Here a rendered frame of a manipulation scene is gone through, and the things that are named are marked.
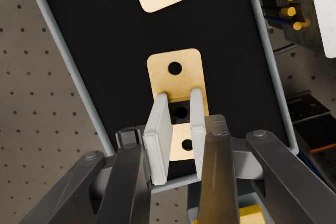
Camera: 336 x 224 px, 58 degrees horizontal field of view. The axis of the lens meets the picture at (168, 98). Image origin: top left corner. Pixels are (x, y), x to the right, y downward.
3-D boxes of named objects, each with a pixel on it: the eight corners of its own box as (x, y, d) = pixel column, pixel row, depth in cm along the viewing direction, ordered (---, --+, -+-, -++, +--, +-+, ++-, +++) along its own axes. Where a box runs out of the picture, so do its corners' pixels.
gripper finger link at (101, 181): (146, 194, 14) (85, 201, 14) (157, 145, 19) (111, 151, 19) (140, 166, 14) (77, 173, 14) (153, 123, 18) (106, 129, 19)
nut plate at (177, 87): (214, 154, 23) (215, 162, 22) (166, 160, 24) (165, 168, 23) (199, 47, 21) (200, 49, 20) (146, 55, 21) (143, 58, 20)
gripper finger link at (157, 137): (167, 185, 16) (152, 187, 16) (173, 130, 22) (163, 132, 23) (156, 133, 15) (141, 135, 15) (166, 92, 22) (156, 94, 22)
